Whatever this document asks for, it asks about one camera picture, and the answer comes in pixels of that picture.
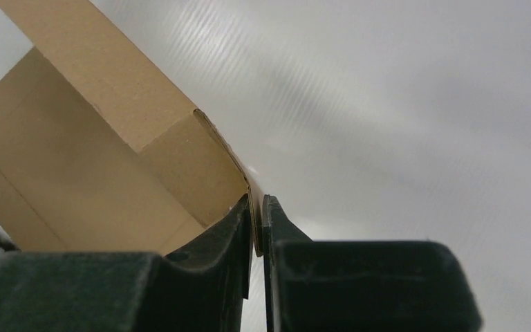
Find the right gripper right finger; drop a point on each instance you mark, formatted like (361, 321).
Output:
(360, 285)

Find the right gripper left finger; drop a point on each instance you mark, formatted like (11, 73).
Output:
(199, 287)

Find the brown cardboard box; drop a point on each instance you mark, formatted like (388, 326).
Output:
(99, 150)

